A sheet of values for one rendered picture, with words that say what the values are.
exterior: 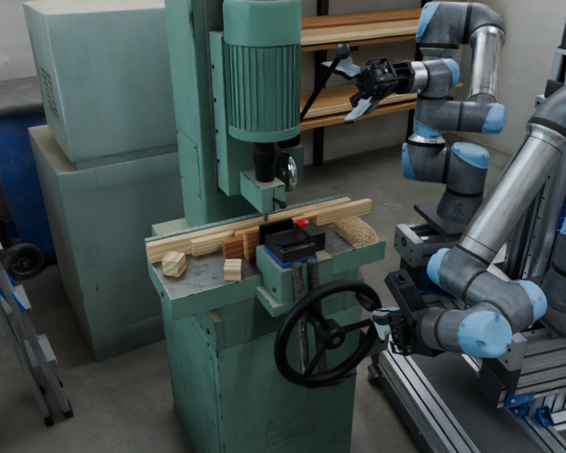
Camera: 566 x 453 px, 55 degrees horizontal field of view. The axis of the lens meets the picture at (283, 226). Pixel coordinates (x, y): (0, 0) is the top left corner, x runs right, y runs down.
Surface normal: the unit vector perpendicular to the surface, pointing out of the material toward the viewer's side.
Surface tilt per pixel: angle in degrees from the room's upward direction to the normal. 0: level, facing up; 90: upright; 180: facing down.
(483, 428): 0
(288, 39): 90
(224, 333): 90
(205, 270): 0
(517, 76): 90
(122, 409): 0
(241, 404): 90
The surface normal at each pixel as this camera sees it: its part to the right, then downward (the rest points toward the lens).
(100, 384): 0.00, -0.88
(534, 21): -0.85, 0.24
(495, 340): 0.39, -0.09
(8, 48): 0.52, 0.40
